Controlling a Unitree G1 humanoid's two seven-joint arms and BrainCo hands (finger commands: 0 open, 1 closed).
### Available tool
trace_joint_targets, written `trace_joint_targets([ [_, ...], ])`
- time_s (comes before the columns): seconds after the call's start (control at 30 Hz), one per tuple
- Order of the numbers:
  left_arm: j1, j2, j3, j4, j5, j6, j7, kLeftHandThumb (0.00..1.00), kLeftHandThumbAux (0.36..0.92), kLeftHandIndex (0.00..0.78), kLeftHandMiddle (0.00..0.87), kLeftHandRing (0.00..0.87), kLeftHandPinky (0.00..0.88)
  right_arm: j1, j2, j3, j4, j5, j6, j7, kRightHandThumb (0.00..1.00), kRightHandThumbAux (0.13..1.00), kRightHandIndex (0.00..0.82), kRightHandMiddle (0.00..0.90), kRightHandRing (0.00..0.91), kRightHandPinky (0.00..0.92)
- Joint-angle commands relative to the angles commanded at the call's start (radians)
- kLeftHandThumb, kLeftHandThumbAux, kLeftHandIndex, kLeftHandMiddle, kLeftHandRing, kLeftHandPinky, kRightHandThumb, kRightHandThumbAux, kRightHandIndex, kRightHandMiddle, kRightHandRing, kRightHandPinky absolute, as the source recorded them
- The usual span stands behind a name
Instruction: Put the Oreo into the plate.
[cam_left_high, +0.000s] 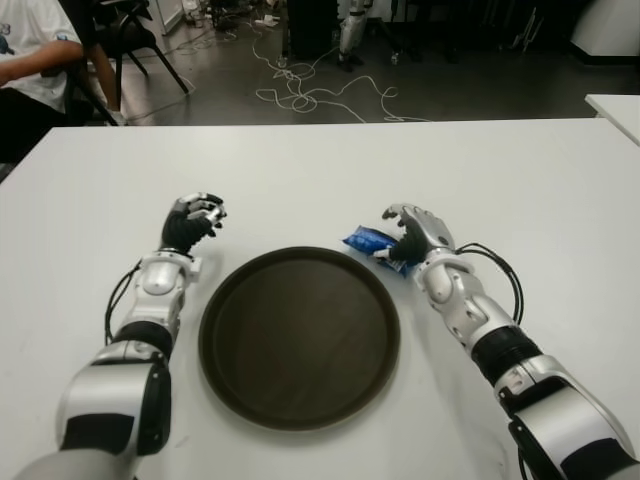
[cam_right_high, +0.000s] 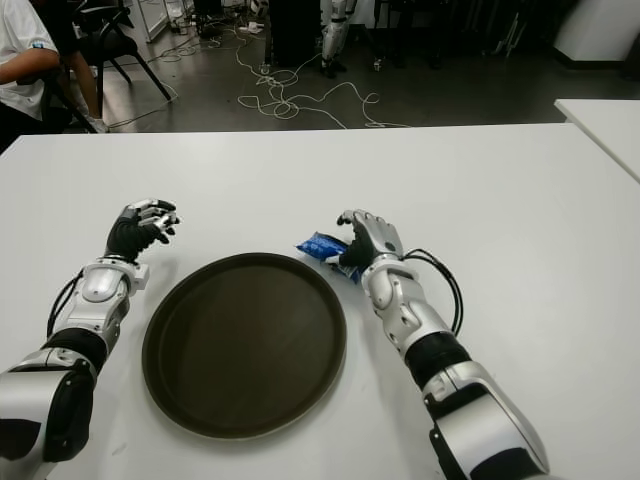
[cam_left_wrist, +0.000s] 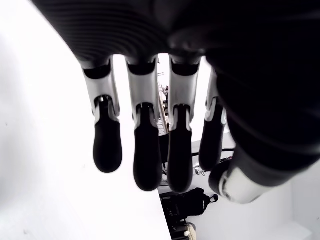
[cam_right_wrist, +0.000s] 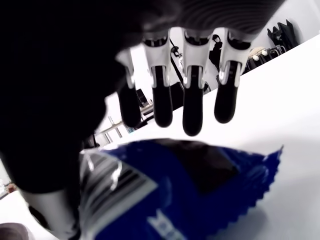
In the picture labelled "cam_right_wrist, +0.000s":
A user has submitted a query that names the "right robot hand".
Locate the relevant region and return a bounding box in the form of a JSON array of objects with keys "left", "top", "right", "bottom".
[{"left": 0, "top": 0, "right": 288, "bottom": 240}]

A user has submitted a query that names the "blue Oreo packet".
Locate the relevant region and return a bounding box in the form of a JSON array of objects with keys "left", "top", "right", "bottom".
[{"left": 78, "top": 138, "right": 285, "bottom": 240}]

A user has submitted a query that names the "round dark brown tray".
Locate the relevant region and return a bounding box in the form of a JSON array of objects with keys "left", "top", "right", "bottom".
[{"left": 0, "top": 222, "right": 35, "bottom": 240}]

